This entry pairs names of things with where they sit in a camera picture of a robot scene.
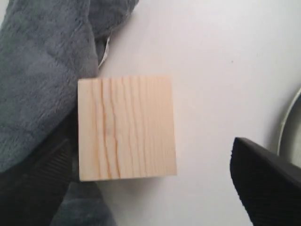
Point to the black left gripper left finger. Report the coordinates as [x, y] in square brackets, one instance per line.
[32, 191]

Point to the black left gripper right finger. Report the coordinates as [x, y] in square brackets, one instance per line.
[268, 186]

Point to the light wooden cube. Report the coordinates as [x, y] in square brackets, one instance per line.
[126, 128]

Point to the blue-grey terry towel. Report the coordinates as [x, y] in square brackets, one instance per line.
[46, 46]

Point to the round stainless steel plate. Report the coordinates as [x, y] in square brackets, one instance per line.
[289, 140]

